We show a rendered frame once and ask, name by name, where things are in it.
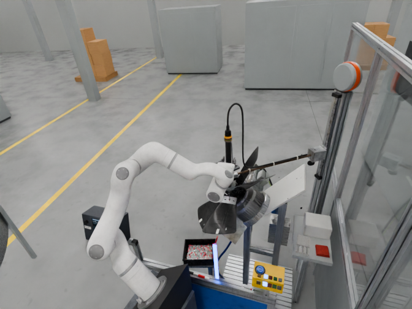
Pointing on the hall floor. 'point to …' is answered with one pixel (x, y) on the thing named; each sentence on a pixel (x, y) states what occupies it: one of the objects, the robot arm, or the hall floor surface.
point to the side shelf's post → (300, 281)
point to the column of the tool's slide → (317, 205)
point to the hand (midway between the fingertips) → (228, 160)
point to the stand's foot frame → (283, 300)
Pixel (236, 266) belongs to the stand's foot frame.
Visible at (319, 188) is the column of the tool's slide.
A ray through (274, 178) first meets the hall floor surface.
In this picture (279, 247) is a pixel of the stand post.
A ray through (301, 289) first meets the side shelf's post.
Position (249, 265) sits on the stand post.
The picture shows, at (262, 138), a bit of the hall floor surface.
